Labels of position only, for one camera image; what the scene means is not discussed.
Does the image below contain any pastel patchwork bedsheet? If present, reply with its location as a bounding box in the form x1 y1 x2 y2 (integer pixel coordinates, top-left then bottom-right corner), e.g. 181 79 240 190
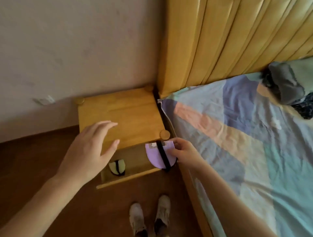
158 57 313 237

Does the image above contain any person's left forearm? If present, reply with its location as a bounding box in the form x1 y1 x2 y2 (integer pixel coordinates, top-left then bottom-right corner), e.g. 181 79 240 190
0 174 83 237

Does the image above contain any grey and dark pillow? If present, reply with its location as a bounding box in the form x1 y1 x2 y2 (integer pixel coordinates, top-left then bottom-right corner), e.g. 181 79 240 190
262 61 313 120

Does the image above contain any person's right forearm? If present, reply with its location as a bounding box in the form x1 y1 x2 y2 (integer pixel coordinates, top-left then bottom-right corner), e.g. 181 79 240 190
188 161 280 237

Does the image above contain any person's right hand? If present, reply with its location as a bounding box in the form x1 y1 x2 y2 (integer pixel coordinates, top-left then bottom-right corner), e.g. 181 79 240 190
167 138 206 172

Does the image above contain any yellow padded headboard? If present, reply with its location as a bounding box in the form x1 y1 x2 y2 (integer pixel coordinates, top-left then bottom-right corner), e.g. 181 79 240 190
157 0 313 99

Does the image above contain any wooden nightstand drawer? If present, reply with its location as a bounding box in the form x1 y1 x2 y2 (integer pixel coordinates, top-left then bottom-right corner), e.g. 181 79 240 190
96 144 172 190

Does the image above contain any wooden bed frame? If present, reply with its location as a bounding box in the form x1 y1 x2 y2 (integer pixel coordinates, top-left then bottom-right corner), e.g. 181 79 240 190
179 164 214 237

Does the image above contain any wooden nightstand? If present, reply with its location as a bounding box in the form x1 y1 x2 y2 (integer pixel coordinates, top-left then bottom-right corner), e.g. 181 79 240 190
74 85 172 190

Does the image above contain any purple pad with black strap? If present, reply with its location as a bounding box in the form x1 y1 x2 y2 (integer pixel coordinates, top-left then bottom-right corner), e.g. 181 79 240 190
145 140 178 173

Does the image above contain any person's right white shoe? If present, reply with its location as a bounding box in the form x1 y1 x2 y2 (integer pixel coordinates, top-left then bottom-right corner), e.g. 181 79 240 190
154 194 171 236

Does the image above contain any yellow-green pad with black strap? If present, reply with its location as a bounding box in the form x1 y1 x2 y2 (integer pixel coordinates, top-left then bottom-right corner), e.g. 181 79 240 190
108 159 127 176

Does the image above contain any person's left hand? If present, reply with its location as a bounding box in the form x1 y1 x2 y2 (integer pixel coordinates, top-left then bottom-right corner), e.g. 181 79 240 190
56 121 120 186

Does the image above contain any person's white shoe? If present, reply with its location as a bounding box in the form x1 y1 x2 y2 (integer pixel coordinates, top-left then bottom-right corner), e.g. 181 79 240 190
154 194 171 236
129 202 148 237

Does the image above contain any person's left white shoe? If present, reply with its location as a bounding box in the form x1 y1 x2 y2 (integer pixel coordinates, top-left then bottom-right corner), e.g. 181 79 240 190
129 202 148 237

